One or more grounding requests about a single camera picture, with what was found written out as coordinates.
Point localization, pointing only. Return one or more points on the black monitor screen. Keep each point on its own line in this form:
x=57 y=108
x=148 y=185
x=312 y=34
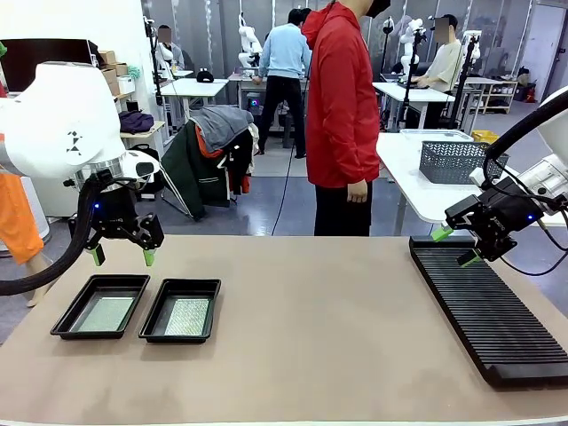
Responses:
x=44 y=51

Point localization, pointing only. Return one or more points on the person's right hand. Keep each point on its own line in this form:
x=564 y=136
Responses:
x=357 y=191

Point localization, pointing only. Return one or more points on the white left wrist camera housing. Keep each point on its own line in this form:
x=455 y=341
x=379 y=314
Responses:
x=144 y=164

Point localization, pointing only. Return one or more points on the red sleeved right forearm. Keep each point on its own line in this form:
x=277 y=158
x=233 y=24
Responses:
x=361 y=160

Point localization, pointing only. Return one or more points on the seated person in grey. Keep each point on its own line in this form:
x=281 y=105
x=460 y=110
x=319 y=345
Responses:
x=168 y=46

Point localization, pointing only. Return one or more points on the purple bag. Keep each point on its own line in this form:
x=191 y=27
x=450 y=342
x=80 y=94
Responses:
x=137 y=122

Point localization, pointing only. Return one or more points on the grey mesh plastic basket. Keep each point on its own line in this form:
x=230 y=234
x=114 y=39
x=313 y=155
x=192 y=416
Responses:
x=444 y=162

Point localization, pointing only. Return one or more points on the black backpack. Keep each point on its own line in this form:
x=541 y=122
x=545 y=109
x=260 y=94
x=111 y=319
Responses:
x=137 y=147

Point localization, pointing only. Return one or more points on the green perforated circuit board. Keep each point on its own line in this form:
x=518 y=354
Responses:
x=187 y=317
x=106 y=314

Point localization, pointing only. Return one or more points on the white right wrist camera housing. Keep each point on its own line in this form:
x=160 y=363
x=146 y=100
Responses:
x=477 y=175

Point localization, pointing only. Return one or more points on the black slotted board rack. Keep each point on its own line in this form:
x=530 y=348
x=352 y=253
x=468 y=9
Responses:
x=501 y=328

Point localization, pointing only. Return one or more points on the person in beige shirt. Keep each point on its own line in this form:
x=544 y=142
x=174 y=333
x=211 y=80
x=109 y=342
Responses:
x=446 y=60

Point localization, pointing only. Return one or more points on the white storage box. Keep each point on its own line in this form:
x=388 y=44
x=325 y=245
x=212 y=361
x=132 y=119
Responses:
x=126 y=84

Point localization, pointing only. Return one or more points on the mannequin in orange trousers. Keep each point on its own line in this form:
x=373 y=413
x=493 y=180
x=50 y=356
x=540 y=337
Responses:
x=18 y=217

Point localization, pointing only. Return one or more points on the white side table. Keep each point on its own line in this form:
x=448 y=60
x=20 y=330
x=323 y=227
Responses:
x=408 y=177

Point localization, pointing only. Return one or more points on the person in light blue sweater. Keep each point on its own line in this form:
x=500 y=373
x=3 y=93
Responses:
x=284 y=57

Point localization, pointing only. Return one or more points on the small wooden rolling desk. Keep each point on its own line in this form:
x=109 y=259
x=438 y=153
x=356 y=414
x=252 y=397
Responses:
x=148 y=131

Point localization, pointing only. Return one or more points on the low wooden shelf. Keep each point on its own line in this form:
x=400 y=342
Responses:
x=497 y=93

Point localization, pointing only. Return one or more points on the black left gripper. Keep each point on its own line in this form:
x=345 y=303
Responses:
x=115 y=208

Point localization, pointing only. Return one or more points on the clear plastic bin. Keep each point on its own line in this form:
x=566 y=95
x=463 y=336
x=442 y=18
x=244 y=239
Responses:
x=435 y=134

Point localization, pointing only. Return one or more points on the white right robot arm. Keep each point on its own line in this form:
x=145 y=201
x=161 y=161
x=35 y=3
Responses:
x=550 y=175

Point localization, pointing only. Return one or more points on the yellow plastic bin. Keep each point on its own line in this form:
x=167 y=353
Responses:
x=484 y=136

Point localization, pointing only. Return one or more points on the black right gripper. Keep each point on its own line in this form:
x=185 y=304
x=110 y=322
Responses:
x=508 y=213

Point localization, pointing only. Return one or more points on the black cap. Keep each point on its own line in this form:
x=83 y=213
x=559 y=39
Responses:
x=205 y=76

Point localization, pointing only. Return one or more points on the pile of coats on chair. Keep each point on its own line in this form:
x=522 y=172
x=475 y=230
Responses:
x=213 y=164

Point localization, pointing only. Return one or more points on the black plastic ESD tray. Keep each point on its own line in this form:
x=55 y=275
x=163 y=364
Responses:
x=153 y=326
x=66 y=326

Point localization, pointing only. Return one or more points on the grey workbench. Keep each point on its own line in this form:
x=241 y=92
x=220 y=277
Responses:
x=244 y=82

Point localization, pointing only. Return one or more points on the white office desk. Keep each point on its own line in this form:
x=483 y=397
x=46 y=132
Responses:
x=399 y=93
x=193 y=86

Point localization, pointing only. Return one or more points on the brown cardboard box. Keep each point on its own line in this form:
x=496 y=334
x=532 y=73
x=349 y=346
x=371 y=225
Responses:
x=107 y=57
x=113 y=89
x=108 y=75
x=121 y=68

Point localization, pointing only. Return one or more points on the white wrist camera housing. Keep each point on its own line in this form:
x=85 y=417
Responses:
x=144 y=164
x=477 y=175

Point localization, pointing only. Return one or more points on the person in red jacket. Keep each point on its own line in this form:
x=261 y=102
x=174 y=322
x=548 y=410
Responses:
x=337 y=111

